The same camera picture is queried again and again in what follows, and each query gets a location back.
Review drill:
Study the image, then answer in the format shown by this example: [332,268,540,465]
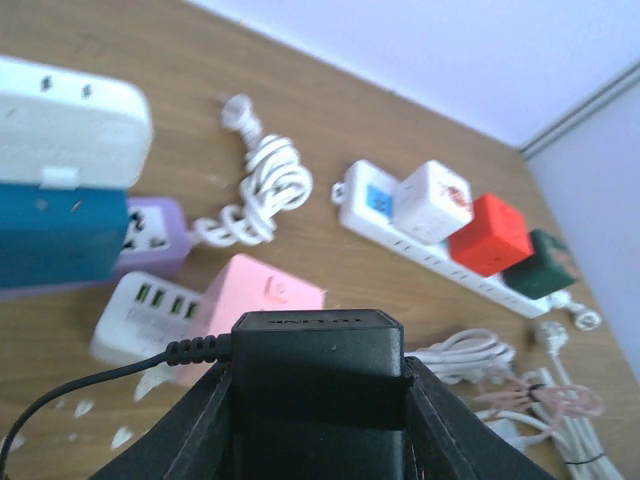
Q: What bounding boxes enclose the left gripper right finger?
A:
[403,357,553,480]

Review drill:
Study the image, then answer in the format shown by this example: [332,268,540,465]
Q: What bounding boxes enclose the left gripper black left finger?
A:
[92,364,233,480]

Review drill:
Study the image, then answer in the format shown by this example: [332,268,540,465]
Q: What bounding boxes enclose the pink thin cable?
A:
[472,369,606,419]

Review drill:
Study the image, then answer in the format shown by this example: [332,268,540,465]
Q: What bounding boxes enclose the black power adapter with cable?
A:
[8,310,405,479]

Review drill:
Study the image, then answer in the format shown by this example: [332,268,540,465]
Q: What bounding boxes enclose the pink cube adapter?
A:
[169,252,327,387]

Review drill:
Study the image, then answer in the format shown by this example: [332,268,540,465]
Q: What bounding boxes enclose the dark green cube adapter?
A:
[502,229,580,300]

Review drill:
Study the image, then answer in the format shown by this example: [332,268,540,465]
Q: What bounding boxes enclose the red cube adapter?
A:
[448,193,534,277]

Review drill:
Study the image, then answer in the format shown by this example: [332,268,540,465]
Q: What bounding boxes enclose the white cartoon cube adapter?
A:
[392,160,474,245]

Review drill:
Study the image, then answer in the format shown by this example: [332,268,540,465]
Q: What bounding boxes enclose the blue cube adapter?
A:
[1,184,129,289]

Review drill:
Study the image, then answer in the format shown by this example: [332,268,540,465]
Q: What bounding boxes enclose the long white power strip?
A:
[332,160,572,319]

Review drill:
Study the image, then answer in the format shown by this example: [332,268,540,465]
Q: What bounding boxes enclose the white square charger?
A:
[1,56,154,190]

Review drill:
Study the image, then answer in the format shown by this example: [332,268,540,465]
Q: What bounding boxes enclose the white power strip centre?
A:
[89,271,201,366]

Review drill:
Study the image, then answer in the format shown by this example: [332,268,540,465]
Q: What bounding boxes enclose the purple power strip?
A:
[1,196,192,300]

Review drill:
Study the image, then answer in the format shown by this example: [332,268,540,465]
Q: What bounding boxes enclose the white cable right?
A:
[474,299,626,480]

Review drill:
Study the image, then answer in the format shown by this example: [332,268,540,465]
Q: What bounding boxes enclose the coiled white cable left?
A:
[192,93,314,249]

